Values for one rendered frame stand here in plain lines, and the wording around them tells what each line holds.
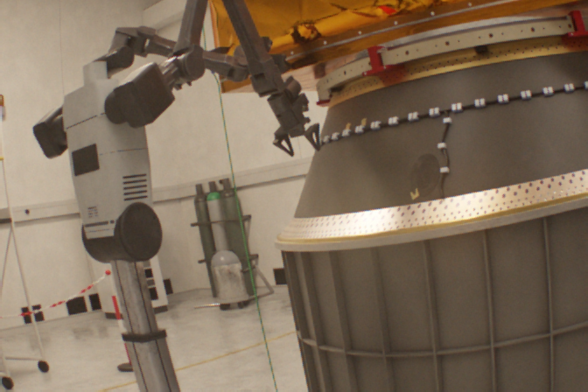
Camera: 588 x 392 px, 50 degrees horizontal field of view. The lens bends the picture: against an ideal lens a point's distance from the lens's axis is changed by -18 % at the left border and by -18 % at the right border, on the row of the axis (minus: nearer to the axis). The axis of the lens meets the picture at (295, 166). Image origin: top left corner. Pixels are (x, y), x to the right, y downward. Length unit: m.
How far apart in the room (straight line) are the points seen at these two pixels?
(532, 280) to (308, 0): 1.30
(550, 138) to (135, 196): 1.17
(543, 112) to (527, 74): 0.14
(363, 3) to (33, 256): 7.67
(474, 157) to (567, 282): 0.50
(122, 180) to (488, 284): 1.02
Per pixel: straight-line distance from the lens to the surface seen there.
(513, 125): 2.10
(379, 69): 2.37
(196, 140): 10.97
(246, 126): 10.26
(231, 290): 9.15
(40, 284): 9.62
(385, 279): 2.18
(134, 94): 1.76
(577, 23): 2.25
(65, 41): 10.50
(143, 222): 1.92
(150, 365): 1.98
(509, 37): 2.21
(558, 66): 2.21
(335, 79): 2.61
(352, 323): 2.34
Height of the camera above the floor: 1.33
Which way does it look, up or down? 2 degrees up
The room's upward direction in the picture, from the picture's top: 10 degrees counter-clockwise
